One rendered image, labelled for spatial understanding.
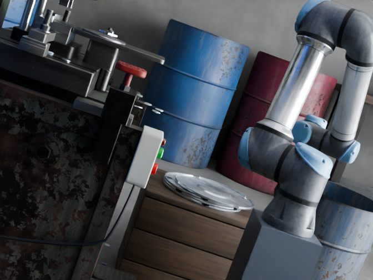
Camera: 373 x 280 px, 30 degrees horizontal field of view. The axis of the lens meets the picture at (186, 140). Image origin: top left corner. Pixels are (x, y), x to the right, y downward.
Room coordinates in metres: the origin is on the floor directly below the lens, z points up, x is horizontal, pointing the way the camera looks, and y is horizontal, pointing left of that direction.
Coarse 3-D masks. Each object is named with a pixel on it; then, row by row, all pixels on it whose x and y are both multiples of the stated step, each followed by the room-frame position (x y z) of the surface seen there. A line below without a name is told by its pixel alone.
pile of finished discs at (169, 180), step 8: (168, 176) 2.38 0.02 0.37; (168, 184) 2.29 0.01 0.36; (176, 184) 2.30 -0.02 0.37; (176, 192) 2.26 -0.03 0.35; (184, 192) 2.27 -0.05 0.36; (192, 200) 2.23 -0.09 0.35; (200, 200) 2.23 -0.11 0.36; (208, 200) 2.23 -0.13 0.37; (216, 208) 2.24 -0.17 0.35; (224, 208) 2.25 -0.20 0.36; (232, 208) 2.27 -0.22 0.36
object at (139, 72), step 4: (116, 64) 1.50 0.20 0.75; (120, 64) 1.49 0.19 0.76; (124, 64) 1.49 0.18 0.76; (128, 64) 1.53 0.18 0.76; (116, 68) 1.50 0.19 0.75; (120, 68) 1.49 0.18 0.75; (124, 68) 1.49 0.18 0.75; (128, 68) 1.49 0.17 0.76; (132, 68) 1.49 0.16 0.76; (136, 68) 1.50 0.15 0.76; (140, 68) 1.54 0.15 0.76; (128, 72) 1.49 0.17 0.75; (132, 72) 1.49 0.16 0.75; (136, 72) 1.49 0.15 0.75; (140, 72) 1.49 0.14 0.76; (144, 72) 1.50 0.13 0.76; (128, 76) 1.51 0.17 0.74; (132, 76) 1.52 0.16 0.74; (140, 76) 1.50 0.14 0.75; (144, 76) 1.50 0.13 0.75; (124, 80) 1.52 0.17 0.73; (128, 80) 1.51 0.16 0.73; (124, 84) 1.51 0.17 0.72; (128, 84) 1.52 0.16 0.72
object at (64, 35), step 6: (36, 18) 1.75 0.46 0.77; (42, 18) 1.75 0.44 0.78; (54, 18) 1.87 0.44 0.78; (36, 24) 1.75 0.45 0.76; (54, 24) 1.76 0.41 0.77; (60, 24) 1.76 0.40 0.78; (66, 24) 1.79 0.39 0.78; (72, 24) 1.87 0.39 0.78; (54, 30) 1.76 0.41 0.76; (60, 30) 1.76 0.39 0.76; (66, 30) 1.76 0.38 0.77; (60, 36) 1.76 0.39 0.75; (66, 36) 1.76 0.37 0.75; (72, 36) 1.84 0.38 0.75; (66, 42) 1.76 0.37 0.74
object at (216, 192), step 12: (180, 180) 2.35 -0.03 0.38; (192, 180) 2.42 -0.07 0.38; (204, 180) 2.49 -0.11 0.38; (192, 192) 2.24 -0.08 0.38; (204, 192) 2.30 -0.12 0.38; (216, 192) 2.34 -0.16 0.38; (228, 192) 2.43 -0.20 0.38; (228, 204) 2.23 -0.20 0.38; (240, 204) 2.31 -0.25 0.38; (252, 204) 2.37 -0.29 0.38
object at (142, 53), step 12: (84, 36) 1.77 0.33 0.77; (96, 36) 1.77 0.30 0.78; (108, 36) 1.86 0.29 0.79; (96, 48) 1.79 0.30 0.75; (108, 48) 1.79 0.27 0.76; (120, 48) 1.78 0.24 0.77; (132, 48) 1.79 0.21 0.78; (84, 60) 1.79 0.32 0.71; (96, 60) 1.79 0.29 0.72; (108, 60) 1.79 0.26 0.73; (156, 60) 1.79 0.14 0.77; (108, 72) 1.80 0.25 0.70; (96, 84) 1.80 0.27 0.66; (108, 84) 1.81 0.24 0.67
